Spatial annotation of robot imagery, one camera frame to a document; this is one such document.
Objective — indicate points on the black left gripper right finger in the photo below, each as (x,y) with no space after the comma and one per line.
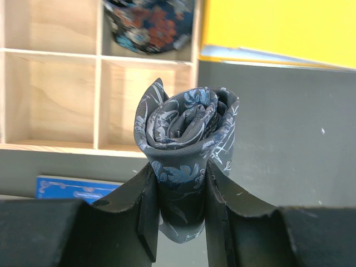
(243,230)

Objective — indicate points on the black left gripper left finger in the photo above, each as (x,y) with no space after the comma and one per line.
(120,229)

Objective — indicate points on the grey blue patterned tie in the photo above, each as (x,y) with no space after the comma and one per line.
(179,135)

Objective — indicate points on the blue Animal Farm book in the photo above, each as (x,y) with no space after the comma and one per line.
(57,187)

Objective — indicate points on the wooden compartment tray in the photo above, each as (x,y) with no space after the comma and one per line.
(67,87)

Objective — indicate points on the floral rolled tie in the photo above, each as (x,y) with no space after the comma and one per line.
(150,27)

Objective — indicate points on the yellow ring binder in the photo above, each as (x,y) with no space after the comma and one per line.
(300,33)

